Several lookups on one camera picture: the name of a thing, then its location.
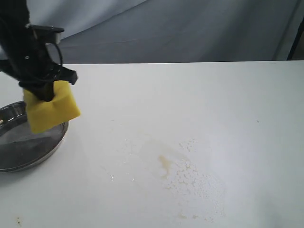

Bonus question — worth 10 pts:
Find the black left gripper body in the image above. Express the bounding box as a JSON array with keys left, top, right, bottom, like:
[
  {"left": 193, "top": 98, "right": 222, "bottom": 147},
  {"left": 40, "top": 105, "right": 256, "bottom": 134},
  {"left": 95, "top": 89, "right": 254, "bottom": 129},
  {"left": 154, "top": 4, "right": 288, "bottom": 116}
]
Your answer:
[{"left": 0, "top": 23, "right": 63, "bottom": 89}]

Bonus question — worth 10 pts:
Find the yellow sponge block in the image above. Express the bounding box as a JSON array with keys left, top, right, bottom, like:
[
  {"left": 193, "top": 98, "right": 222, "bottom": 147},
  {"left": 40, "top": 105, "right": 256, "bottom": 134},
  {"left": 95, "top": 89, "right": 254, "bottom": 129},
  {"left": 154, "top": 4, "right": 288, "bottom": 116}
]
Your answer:
[{"left": 23, "top": 81, "right": 80, "bottom": 134}]

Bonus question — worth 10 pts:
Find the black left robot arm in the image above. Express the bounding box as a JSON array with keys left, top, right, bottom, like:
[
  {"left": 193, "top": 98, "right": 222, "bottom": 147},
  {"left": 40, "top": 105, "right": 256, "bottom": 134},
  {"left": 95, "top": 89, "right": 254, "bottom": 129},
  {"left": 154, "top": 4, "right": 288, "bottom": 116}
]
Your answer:
[{"left": 0, "top": 0, "right": 56, "bottom": 102}]

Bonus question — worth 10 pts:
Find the tan liquid spill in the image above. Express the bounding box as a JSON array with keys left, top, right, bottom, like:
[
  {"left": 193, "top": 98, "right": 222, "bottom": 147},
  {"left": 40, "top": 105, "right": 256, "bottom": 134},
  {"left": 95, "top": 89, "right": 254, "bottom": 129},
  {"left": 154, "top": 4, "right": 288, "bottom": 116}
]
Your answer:
[{"left": 104, "top": 137, "right": 226, "bottom": 219}]

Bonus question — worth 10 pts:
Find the round stainless steel tray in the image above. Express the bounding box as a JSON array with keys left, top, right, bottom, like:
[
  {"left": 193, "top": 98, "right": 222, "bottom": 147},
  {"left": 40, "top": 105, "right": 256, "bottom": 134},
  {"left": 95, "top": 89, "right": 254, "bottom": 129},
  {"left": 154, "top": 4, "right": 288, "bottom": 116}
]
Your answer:
[{"left": 0, "top": 101, "right": 69, "bottom": 173}]

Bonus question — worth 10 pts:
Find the grey backdrop cloth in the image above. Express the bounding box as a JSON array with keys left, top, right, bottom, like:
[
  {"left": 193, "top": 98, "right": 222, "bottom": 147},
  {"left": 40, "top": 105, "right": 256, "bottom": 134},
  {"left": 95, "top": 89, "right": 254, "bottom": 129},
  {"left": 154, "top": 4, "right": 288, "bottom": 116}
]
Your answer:
[{"left": 26, "top": 0, "right": 304, "bottom": 64}]

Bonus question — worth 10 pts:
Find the black backdrop stand pole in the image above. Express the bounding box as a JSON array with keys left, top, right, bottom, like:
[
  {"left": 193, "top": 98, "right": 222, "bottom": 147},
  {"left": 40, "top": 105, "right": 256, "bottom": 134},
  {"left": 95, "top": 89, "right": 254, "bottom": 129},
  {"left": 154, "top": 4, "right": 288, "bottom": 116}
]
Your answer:
[{"left": 287, "top": 5, "right": 304, "bottom": 60}]

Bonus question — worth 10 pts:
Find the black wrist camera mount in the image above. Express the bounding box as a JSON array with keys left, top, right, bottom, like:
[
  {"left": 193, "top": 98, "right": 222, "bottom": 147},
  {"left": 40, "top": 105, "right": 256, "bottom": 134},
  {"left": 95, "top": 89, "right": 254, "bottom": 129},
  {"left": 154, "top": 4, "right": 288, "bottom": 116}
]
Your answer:
[{"left": 31, "top": 25, "right": 78, "bottom": 85}]

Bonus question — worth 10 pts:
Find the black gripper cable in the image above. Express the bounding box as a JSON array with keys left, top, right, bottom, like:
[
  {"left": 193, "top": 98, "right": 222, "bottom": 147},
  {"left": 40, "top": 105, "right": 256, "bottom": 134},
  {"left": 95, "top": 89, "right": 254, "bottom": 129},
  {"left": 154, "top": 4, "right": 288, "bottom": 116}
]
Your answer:
[{"left": 44, "top": 42, "right": 64, "bottom": 68}]

